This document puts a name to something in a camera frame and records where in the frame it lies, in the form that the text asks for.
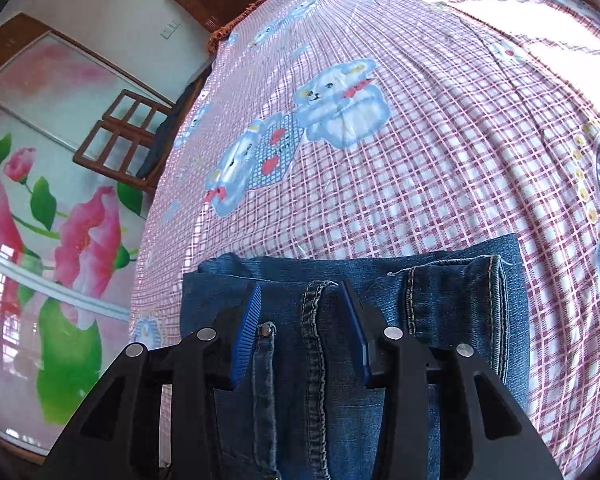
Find blue denim jeans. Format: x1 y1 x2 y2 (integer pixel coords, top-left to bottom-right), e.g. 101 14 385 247
181 234 530 479

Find dark clothing on chair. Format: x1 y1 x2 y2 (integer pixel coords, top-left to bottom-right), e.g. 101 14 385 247
136 67 211 180

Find floral sliding wardrobe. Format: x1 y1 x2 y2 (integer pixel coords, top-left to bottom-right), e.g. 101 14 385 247
0 14 172 455

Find wooden chair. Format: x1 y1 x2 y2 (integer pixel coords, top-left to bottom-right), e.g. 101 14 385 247
72 79 207 195

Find pink checked bed sheet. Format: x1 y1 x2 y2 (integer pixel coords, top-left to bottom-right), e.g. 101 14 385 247
131 0 600 479

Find white wall switch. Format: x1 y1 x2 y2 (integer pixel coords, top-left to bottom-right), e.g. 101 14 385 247
160 20 181 40

